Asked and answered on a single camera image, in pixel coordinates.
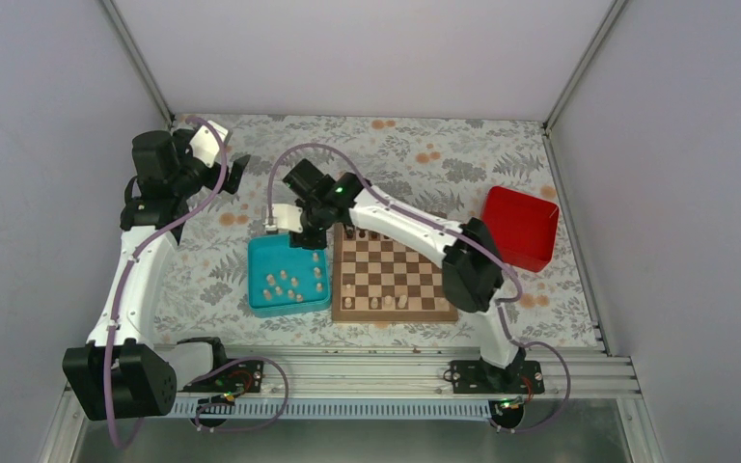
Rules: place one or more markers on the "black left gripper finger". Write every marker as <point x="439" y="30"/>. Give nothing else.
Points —
<point x="231" y="183"/>
<point x="236" y="170"/>

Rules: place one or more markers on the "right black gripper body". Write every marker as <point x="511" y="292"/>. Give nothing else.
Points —
<point x="318" y="241"/>

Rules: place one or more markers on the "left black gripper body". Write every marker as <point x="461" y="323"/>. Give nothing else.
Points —
<point x="183" y="184"/>

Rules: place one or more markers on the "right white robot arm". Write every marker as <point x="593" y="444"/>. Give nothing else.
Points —
<point x="475" y="278"/>

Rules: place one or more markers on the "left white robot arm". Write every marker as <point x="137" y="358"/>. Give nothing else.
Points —
<point x="118" y="365"/>

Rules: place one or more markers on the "teal plastic tray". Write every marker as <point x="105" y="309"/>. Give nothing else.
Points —
<point x="285" y="281"/>

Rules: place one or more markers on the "wooden chessboard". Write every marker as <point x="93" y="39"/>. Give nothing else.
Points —
<point x="369" y="264"/>

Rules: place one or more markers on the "floral patterned table mat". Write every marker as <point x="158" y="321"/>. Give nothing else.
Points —
<point x="444" y="167"/>

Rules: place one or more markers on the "red plastic bin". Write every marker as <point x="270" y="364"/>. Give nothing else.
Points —
<point x="523" y="227"/>

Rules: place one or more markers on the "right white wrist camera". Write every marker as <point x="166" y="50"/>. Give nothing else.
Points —
<point x="283" y="218"/>

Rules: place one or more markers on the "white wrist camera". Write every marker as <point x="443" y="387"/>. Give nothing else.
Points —
<point x="283" y="218"/>
<point x="204" y="144"/>

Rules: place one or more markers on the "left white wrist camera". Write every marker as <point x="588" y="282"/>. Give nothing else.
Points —
<point x="204" y="144"/>

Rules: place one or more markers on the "aluminium frame post left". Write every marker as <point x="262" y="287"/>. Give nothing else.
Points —
<point x="136" y="57"/>

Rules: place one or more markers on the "aluminium frame post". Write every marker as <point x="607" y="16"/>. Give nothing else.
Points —
<point x="601" y="33"/>
<point x="136" y="57"/>

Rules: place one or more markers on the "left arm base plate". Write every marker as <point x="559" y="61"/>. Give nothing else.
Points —
<point x="242" y="378"/>

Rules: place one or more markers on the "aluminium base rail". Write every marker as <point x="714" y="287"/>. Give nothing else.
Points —
<point x="399" y="383"/>

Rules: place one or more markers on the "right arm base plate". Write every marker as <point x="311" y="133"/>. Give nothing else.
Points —
<point x="477" y="377"/>

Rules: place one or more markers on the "aluminium frame post right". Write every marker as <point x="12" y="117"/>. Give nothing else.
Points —
<point x="601" y="33"/>

